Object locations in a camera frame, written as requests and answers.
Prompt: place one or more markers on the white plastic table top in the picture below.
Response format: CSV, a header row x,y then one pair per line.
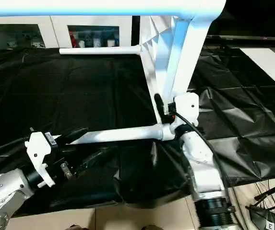
x,y
175,57

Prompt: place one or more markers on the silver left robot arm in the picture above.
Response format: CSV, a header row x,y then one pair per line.
x,y
3,196

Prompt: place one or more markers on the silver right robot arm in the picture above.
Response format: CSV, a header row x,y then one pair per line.
x,y
204,167

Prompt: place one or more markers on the black plastic mat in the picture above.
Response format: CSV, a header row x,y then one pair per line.
x,y
79,96

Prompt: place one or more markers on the white capped bottle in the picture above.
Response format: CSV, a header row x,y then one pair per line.
x,y
111,42

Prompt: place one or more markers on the tall clear bottle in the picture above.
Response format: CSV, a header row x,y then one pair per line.
x,y
97,41

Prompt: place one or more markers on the small white jar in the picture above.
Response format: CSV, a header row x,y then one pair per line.
x,y
82,43

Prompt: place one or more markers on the white cabinet with glass doors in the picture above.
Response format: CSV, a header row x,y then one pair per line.
x,y
51,28

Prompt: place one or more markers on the white flat board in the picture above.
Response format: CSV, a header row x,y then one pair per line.
x,y
269,64

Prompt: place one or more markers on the black floor stand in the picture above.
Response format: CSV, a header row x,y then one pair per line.
x,y
269,218

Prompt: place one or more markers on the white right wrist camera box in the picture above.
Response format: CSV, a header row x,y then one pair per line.
x,y
187,110

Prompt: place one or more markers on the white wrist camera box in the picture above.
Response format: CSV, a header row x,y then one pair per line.
x,y
187,110
40,153

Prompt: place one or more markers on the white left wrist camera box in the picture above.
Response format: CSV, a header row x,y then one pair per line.
x,y
40,153

